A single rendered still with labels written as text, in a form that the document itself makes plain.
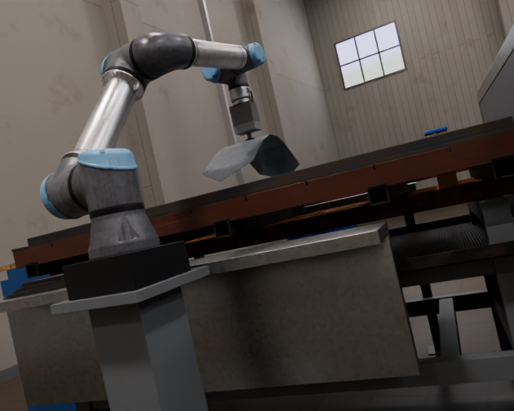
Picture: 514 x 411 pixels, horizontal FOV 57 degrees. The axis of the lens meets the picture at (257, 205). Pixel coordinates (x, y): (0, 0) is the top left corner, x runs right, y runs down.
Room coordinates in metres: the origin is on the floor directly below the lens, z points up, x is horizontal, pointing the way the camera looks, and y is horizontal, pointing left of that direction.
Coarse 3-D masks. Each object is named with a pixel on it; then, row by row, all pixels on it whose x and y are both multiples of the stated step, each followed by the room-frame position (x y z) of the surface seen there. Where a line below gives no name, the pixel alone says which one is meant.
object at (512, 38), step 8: (512, 32) 1.04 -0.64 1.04; (512, 40) 1.06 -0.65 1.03; (504, 48) 1.17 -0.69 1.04; (512, 48) 1.08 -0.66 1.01; (496, 56) 1.31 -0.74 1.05; (504, 56) 1.20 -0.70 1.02; (496, 64) 1.34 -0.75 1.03; (488, 72) 1.51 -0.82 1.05; (496, 72) 1.36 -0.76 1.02; (488, 80) 1.55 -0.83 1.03; (480, 88) 1.79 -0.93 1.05; (488, 88) 1.59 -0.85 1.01; (480, 96) 1.85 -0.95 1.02
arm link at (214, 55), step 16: (160, 32) 1.24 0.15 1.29; (144, 48) 1.21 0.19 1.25; (160, 48) 1.21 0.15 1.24; (176, 48) 1.23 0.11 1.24; (192, 48) 1.26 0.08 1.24; (208, 48) 1.34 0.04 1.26; (224, 48) 1.40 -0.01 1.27; (240, 48) 1.47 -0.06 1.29; (256, 48) 1.51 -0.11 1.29; (144, 64) 1.22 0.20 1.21; (160, 64) 1.23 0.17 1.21; (176, 64) 1.25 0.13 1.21; (192, 64) 1.30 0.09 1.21; (208, 64) 1.37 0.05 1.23; (224, 64) 1.43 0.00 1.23; (240, 64) 1.48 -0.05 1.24; (256, 64) 1.53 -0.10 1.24
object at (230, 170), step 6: (246, 162) 1.44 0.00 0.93; (222, 168) 1.48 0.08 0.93; (228, 168) 1.46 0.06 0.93; (234, 168) 1.44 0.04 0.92; (240, 168) 1.42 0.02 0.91; (204, 174) 1.49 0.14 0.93; (210, 174) 1.47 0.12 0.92; (216, 174) 1.45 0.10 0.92; (222, 174) 1.44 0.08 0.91; (228, 174) 1.42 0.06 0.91
